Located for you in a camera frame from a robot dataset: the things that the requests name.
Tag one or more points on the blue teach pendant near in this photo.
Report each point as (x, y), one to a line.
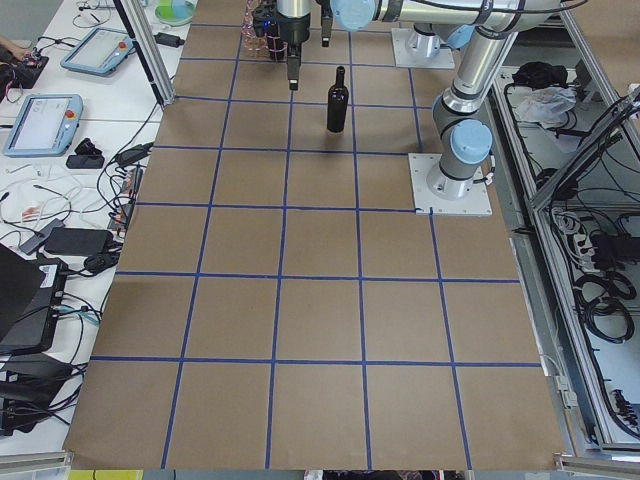
(45, 126)

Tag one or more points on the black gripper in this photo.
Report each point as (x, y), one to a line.
(325, 31)
(293, 34)

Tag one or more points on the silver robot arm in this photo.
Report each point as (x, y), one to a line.
(356, 15)
(493, 27)

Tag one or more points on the white crumpled cloth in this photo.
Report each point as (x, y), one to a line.
(548, 107)

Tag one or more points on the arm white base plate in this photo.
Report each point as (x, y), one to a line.
(436, 194)
(414, 50)

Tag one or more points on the copper wire wine basket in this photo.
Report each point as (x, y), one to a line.
(250, 35)

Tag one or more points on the blue teach pendant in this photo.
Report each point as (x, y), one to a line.
(99, 53)
(45, 126)

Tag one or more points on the blue teach pendant far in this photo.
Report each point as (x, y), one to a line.
(99, 53)

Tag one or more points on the aluminium frame post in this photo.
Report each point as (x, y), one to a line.
(139, 30)

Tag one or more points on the dark glass wine bottle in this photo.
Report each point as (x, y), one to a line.
(337, 102)

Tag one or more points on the black power adapter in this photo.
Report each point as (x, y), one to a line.
(169, 40)

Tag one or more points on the green plastic bowl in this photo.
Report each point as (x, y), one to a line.
(174, 13)

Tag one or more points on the dark bottle in basket front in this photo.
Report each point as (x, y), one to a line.
(275, 45)

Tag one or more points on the black power brick large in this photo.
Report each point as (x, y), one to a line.
(77, 241)

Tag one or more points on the black laptop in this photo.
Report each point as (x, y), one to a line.
(31, 292)

